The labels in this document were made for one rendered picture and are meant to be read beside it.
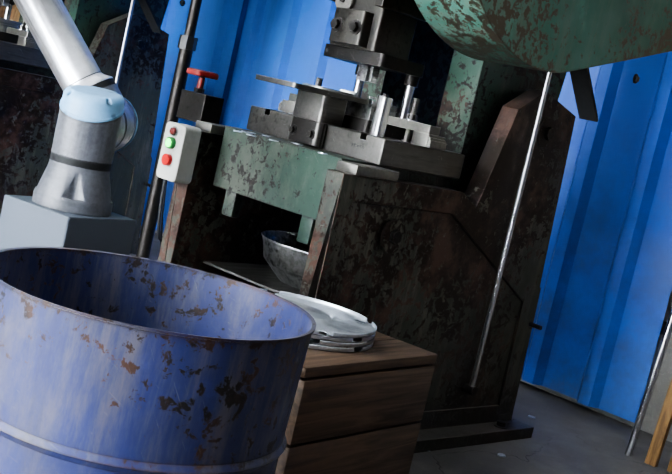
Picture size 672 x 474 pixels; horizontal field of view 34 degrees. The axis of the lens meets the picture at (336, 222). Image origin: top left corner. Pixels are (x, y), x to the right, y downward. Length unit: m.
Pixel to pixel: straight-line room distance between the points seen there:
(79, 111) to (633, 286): 1.95
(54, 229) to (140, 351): 0.88
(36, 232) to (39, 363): 0.87
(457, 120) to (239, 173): 0.55
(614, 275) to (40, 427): 2.46
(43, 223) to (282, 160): 0.63
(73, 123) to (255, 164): 0.58
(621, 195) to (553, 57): 1.17
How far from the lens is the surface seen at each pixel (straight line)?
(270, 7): 4.63
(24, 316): 1.28
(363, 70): 2.65
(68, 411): 1.26
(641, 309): 3.47
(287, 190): 2.47
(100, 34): 4.01
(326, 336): 1.86
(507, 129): 2.70
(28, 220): 2.13
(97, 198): 2.12
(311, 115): 2.53
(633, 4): 2.67
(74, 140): 2.11
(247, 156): 2.58
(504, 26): 2.26
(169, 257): 2.66
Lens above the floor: 0.76
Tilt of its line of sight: 6 degrees down
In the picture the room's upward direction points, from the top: 13 degrees clockwise
